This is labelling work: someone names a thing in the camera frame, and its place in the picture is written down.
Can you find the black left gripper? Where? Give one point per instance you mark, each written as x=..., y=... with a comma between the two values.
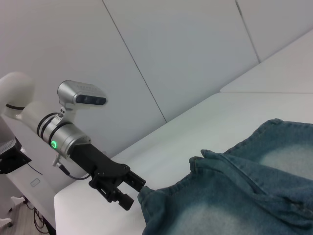
x=102, y=169

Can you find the blue denim shorts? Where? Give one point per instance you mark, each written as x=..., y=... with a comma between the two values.
x=232, y=195

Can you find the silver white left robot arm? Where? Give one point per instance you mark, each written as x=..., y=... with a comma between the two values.
x=61, y=137

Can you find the black flat stand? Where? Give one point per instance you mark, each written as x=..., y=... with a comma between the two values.
x=12, y=156

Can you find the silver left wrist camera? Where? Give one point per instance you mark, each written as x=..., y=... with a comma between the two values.
x=73, y=93

